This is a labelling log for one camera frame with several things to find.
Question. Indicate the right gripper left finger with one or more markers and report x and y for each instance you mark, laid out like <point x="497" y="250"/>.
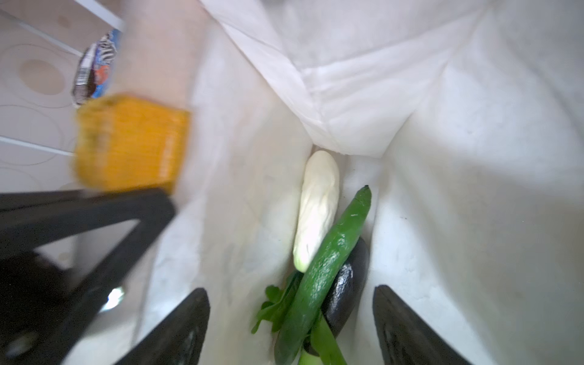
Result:
<point x="178" y="339"/>

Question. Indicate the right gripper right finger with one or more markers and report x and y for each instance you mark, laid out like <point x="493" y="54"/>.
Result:
<point x="404" y="337"/>

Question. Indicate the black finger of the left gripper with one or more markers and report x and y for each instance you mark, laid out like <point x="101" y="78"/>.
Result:
<point x="62" y="253"/>

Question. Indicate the black eggplant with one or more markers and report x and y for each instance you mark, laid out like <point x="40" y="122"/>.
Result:
<point x="347" y="288"/>

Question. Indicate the green leafy vegetable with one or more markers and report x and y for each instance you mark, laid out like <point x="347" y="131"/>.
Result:
<point x="320" y="344"/>

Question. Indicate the green cucumber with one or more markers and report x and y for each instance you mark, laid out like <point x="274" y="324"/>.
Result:
<point x="319" y="277"/>

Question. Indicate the white napa cabbage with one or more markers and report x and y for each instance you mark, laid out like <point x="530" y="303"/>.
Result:
<point x="318" y="206"/>

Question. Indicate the white grocery bag yellow handles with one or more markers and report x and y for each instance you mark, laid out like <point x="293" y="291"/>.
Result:
<point x="465" y="118"/>

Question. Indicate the blue candy packet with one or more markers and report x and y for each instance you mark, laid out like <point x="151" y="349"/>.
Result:
<point x="93" y="71"/>

